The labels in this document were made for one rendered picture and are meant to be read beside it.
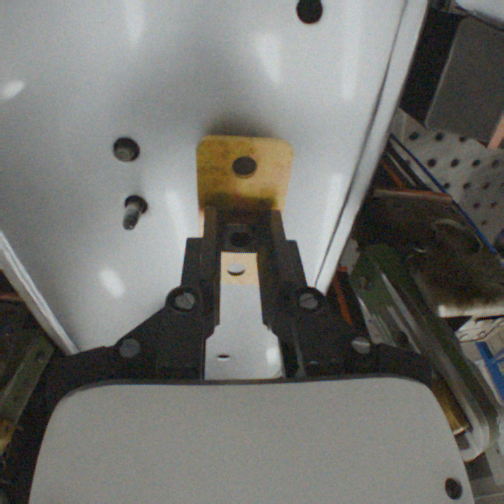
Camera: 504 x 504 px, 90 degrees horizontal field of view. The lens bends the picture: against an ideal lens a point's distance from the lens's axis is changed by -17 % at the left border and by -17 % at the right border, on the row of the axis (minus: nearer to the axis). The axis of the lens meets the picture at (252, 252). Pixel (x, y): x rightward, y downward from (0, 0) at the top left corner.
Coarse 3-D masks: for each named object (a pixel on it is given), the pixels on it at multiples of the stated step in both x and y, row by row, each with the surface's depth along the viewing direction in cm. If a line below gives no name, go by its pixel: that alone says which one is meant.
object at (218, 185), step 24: (216, 144) 11; (240, 144) 11; (264, 144) 11; (288, 144) 11; (216, 168) 12; (264, 168) 12; (288, 168) 12; (216, 192) 12; (240, 192) 12; (264, 192) 13; (240, 216) 13; (240, 240) 14
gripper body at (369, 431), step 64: (128, 384) 6; (192, 384) 7; (256, 384) 7; (320, 384) 7; (384, 384) 7; (64, 448) 5; (128, 448) 5; (192, 448) 5; (256, 448) 5; (320, 448) 6; (384, 448) 6; (448, 448) 6
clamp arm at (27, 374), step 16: (32, 336) 25; (16, 352) 23; (32, 352) 24; (48, 352) 26; (16, 368) 22; (32, 368) 24; (0, 384) 21; (16, 384) 22; (32, 384) 24; (0, 400) 20; (16, 400) 22; (0, 416) 20; (16, 416) 22; (0, 432) 19; (0, 448) 19
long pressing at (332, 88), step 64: (0, 0) 7; (64, 0) 8; (128, 0) 8; (192, 0) 8; (256, 0) 9; (320, 0) 9; (384, 0) 9; (0, 64) 9; (64, 64) 9; (128, 64) 10; (192, 64) 10; (256, 64) 10; (320, 64) 10; (384, 64) 10; (0, 128) 11; (64, 128) 11; (128, 128) 12; (192, 128) 12; (256, 128) 12; (320, 128) 12; (384, 128) 13; (0, 192) 13; (64, 192) 13; (128, 192) 14; (192, 192) 14; (320, 192) 15; (0, 256) 15; (64, 256) 16; (128, 256) 17; (320, 256) 18; (64, 320) 21; (128, 320) 21; (256, 320) 22
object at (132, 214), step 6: (132, 198) 14; (138, 198) 14; (132, 204) 14; (138, 204) 14; (126, 210) 13; (132, 210) 13; (138, 210) 14; (126, 216) 13; (132, 216) 13; (138, 216) 14; (126, 222) 13; (132, 222) 13; (126, 228) 13; (132, 228) 13
